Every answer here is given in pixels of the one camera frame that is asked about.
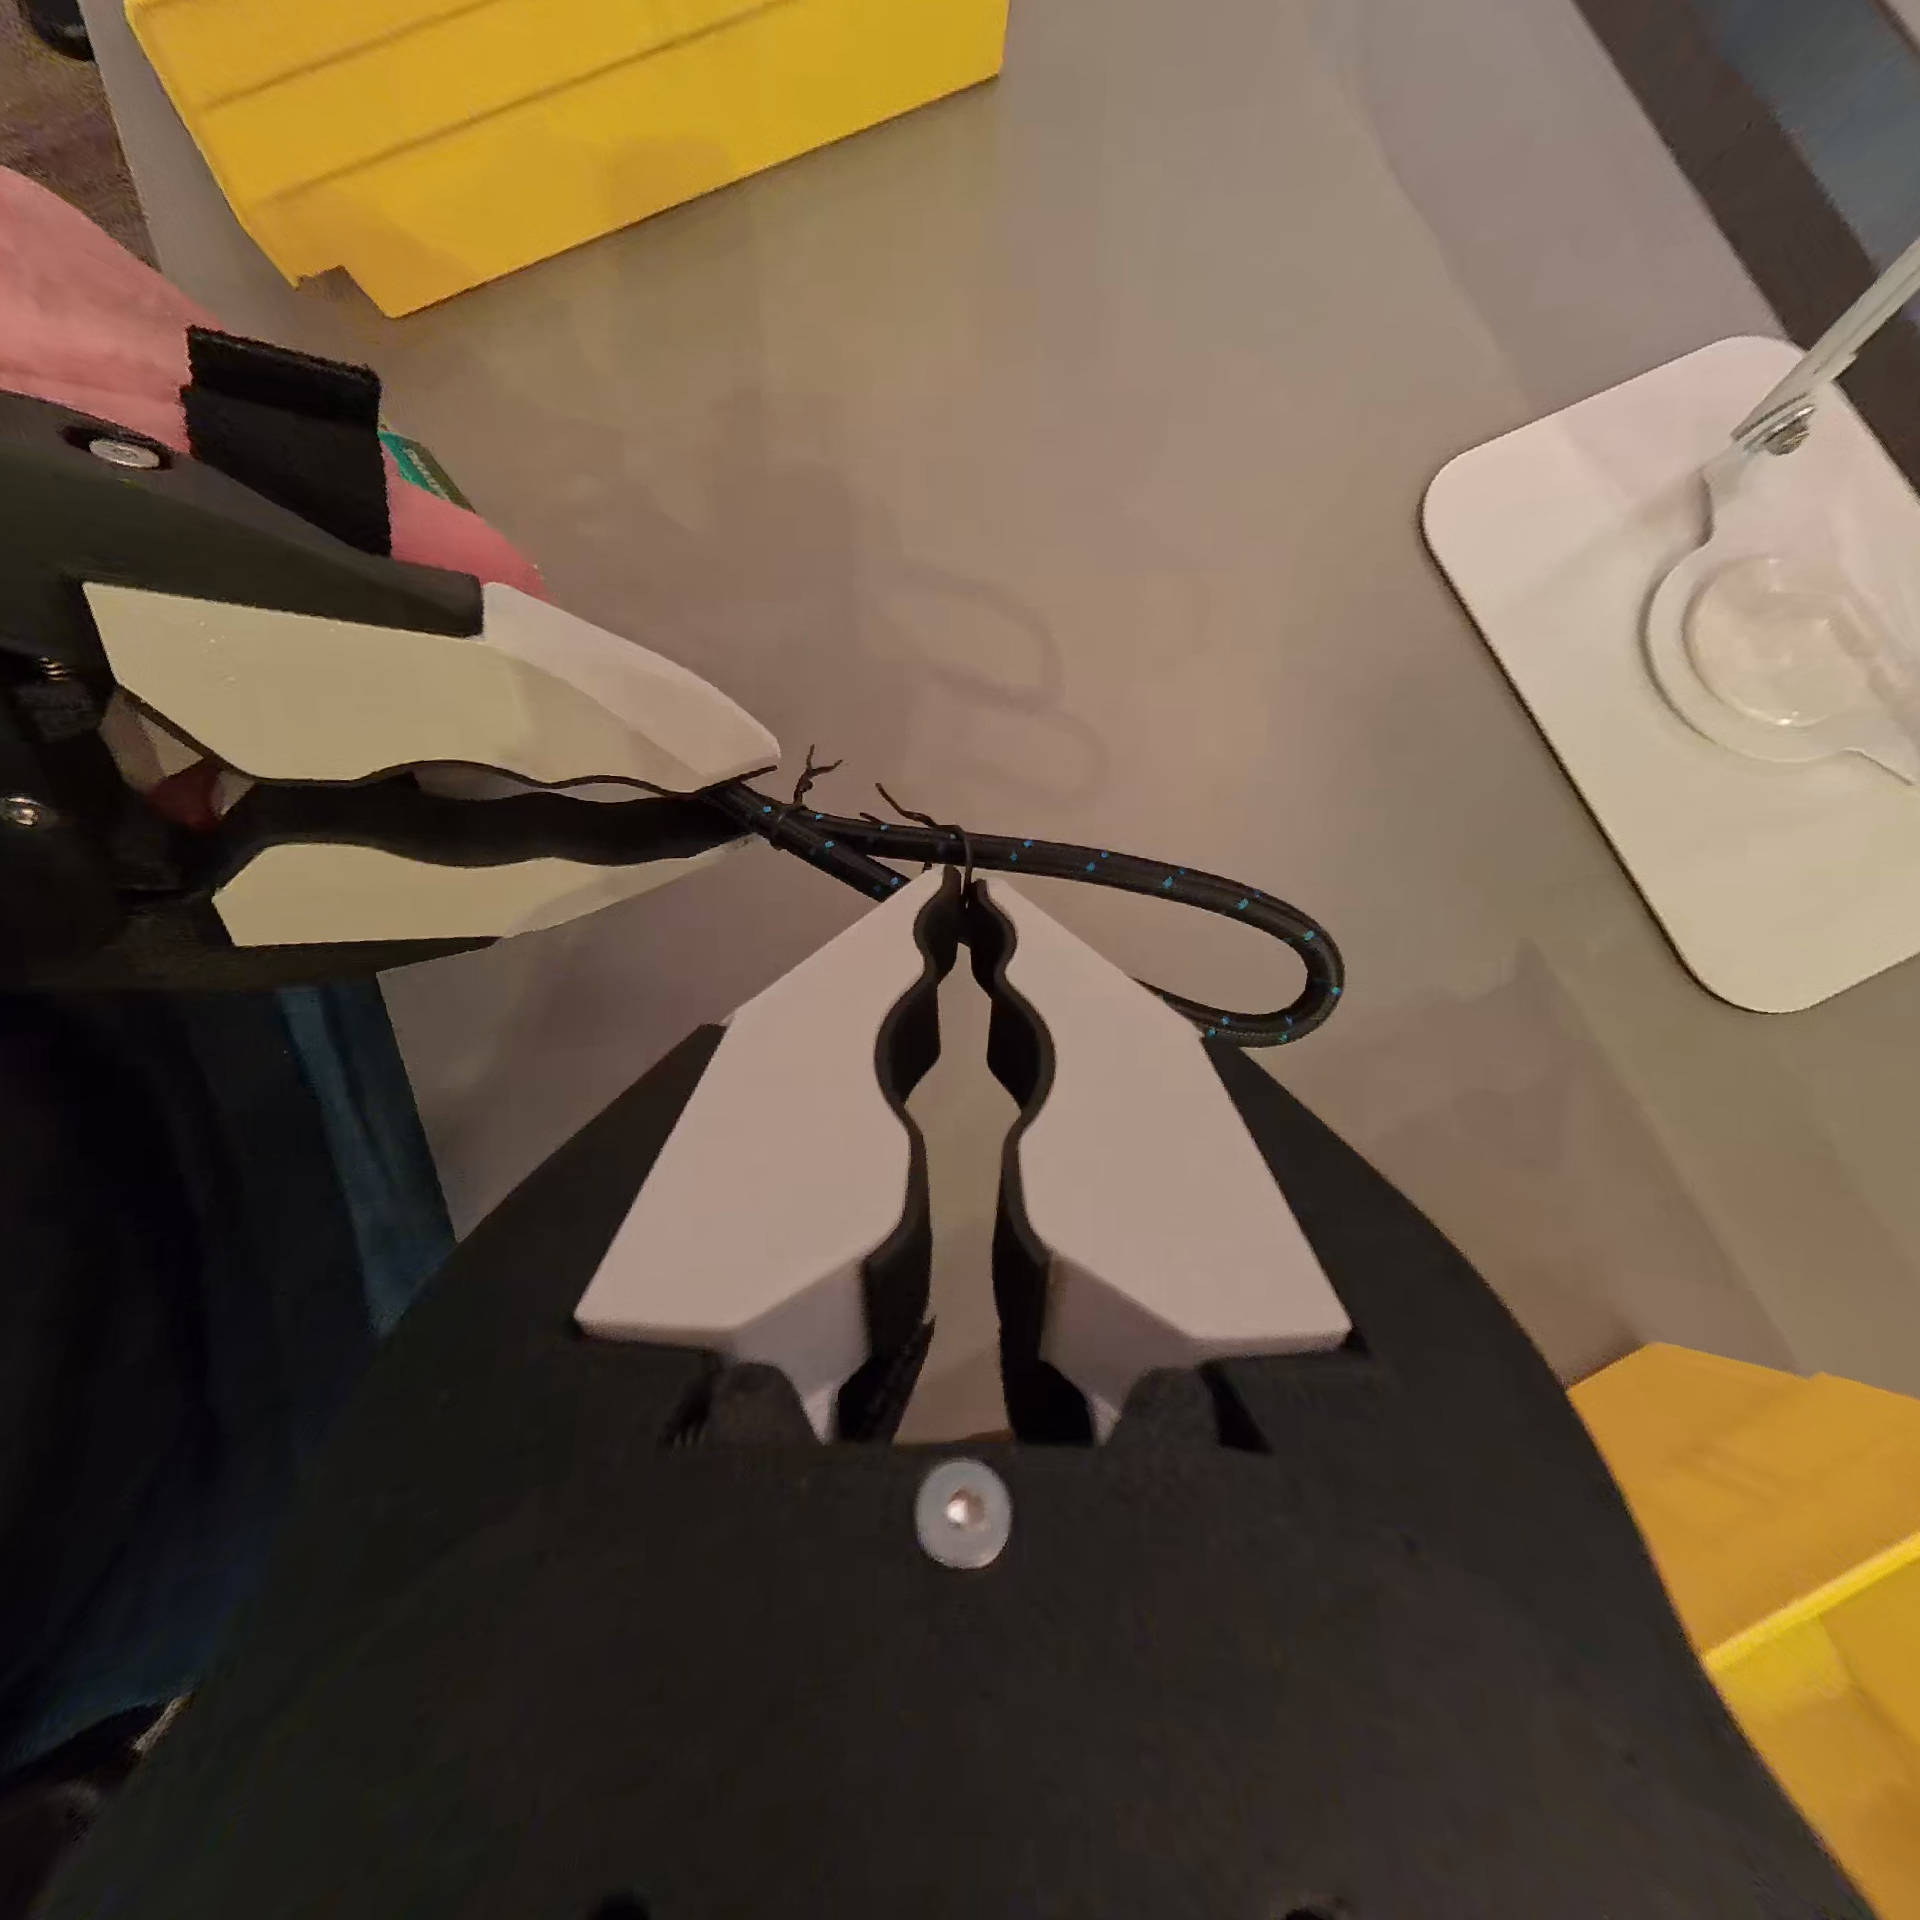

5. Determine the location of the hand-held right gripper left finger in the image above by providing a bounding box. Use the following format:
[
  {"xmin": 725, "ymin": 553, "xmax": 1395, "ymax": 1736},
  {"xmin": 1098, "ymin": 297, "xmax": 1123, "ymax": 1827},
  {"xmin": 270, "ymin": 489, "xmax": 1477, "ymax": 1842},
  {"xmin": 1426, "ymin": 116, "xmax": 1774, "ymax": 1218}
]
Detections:
[{"xmin": 571, "ymin": 870, "xmax": 969, "ymax": 1443}]

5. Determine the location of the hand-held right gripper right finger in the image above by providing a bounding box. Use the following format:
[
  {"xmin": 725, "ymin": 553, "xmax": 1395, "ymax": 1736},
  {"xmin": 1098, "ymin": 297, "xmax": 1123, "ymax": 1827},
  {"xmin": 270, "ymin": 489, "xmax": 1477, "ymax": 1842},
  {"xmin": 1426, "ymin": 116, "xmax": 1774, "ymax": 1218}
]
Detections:
[{"xmin": 969, "ymin": 870, "xmax": 1355, "ymax": 1443}]

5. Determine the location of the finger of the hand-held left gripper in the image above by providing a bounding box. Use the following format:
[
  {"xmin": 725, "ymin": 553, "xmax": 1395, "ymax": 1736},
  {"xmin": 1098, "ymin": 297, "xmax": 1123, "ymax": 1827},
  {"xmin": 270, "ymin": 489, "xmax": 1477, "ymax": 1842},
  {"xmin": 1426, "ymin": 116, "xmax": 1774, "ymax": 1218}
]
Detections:
[
  {"xmin": 210, "ymin": 821, "xmax": 742, "ymax": 955},
  {"xmin": 82, "ymin": 577, "xmax": 792, "ymax": 793}
]

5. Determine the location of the black braided hdmi cable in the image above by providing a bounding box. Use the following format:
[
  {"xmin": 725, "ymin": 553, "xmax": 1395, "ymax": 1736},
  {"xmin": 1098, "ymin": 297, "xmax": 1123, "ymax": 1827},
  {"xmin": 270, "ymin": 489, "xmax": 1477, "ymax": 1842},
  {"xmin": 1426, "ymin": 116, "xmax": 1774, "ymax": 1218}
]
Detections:
[{"xmin": 705, "ymin": 777, "xmax": 1355, "ymax": 1046}]

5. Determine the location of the yellow plastic bin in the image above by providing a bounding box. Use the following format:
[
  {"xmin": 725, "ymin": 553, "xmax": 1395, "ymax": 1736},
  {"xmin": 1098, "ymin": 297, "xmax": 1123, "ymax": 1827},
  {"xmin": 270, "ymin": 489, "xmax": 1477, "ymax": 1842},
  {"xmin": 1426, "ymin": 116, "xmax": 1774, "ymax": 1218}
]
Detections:
[
  {"xmin": 1558, "ymin": 1340, "xmax": 1920, "ymax": 1920},
  {"xmin": 120, "ymin": 0, "xmax": 1017, "ymax": 321}
]

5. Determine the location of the person's left hand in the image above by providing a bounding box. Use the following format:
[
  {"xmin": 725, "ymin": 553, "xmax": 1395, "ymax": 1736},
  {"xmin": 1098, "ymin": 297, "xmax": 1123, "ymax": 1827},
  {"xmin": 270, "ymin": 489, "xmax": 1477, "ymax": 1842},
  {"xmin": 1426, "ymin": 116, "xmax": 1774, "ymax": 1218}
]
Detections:
[{"xmin": 0, "ymin": 163, "xmax": 553, "ymax": 600}]

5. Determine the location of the person's blue jeans leg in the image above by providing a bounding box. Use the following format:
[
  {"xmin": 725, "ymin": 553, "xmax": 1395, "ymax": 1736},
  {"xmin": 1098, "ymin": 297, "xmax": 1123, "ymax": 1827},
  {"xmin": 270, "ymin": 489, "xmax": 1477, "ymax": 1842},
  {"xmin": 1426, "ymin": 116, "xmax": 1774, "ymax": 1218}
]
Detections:
[{"xmin": 284, "ymin": 973, "xmax": 458, "ymax": 1340}]

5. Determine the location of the thin dark twist tie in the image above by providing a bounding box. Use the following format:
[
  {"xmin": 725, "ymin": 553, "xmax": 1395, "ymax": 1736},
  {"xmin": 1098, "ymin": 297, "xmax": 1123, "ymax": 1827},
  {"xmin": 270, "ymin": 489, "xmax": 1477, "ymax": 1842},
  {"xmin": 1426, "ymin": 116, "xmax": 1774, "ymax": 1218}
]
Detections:
[{"xmin": 784, "ymin": 748, "xmax": 969, "ymax": 867}]

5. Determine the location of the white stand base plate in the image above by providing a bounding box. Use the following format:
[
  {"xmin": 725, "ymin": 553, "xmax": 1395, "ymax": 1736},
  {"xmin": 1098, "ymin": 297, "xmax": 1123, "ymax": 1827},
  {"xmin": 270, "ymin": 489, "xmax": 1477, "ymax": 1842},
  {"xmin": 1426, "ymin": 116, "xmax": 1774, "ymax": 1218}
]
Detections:
[{"xmin": 1417, "ymin": 236, "xmax": 1920, "ymax": 1018}]

